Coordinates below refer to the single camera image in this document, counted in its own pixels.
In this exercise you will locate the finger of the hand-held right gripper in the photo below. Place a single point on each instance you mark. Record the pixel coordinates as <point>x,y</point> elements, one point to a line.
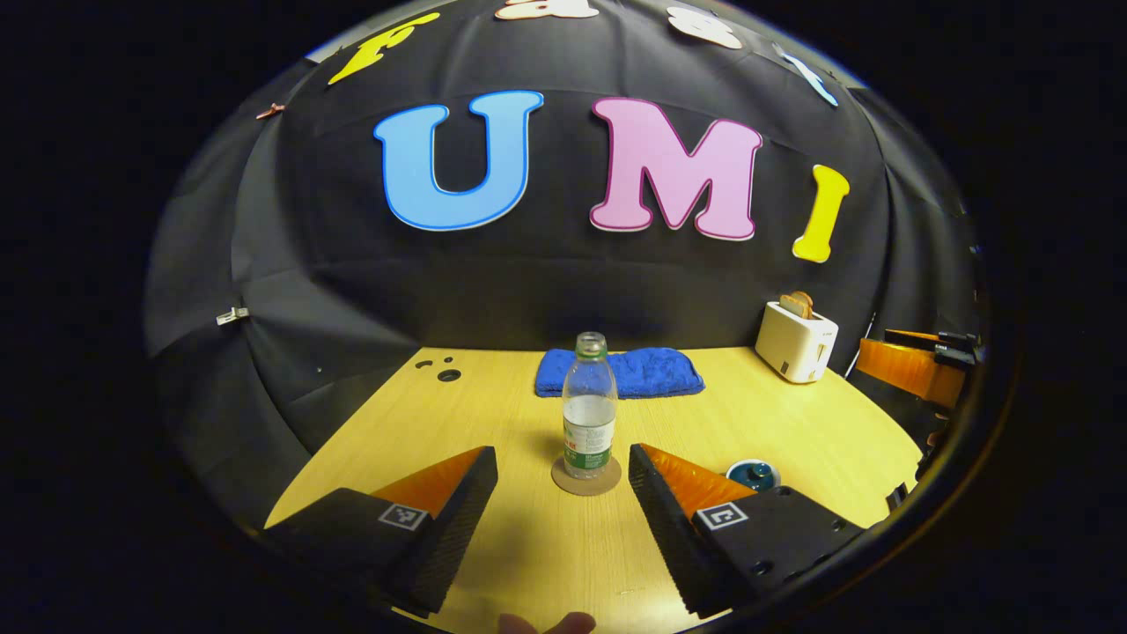
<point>907,370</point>
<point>955,345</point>

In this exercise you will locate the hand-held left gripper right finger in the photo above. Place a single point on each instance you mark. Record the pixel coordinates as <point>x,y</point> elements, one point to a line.
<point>669,528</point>

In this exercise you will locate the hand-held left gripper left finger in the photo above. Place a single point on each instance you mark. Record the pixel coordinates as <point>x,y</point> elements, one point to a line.
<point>453,528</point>

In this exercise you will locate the round brown coaster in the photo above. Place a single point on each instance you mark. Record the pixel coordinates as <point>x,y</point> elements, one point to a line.
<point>609,482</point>

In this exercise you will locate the teal teacup lid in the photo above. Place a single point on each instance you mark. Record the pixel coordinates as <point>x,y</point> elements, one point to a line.
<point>754,473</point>

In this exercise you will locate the clear plastic water bottle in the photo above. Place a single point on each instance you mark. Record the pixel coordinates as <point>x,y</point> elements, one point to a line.
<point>588,423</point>

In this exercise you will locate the white toaster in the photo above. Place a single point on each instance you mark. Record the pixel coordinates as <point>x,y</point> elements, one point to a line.
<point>792,348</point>

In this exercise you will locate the toasted bread slice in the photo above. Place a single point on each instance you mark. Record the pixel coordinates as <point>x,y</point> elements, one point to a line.
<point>798,305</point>

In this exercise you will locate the blue folded towel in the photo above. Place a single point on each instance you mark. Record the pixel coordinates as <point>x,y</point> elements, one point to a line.
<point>651,374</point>

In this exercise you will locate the black backdrop cloth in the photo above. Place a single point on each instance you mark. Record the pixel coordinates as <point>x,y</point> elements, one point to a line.
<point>546,282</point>

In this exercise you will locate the white backdrop clip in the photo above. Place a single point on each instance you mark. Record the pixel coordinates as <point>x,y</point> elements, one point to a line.
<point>232,314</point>

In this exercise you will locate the copper backdrop clip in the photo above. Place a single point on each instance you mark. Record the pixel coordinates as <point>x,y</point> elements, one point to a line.
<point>270,111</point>

